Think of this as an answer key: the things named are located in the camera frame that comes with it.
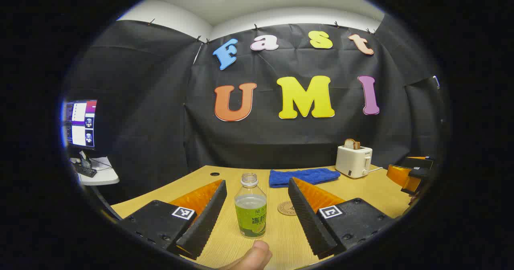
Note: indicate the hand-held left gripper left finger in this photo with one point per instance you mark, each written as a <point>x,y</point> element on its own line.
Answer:
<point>204,221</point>

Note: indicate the green label water bottle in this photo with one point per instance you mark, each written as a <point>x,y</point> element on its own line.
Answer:
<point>251,217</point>

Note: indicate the black backdrop cloth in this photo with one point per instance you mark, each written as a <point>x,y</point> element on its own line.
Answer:
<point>281,137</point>

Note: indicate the white toaster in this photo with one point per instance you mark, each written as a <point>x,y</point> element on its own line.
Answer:
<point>353,161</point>

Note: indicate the white side table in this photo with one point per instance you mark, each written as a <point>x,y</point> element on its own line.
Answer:
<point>104,175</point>

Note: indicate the computer monitor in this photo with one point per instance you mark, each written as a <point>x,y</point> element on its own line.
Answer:
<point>80,123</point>

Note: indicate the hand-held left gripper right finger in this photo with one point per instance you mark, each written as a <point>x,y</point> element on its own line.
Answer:
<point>307,221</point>

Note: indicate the black keyboard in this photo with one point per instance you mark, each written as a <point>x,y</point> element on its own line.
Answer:
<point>86,169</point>

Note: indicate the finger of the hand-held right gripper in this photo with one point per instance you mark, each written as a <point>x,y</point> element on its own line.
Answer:
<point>419,162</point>
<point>397,175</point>

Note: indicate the blue towel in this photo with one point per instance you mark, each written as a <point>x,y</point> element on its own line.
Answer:
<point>305,175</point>

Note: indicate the round cork coaster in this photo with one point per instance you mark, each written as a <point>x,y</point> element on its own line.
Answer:
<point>286,208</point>

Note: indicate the bread slice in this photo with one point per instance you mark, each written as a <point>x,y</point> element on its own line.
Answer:
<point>351,144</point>

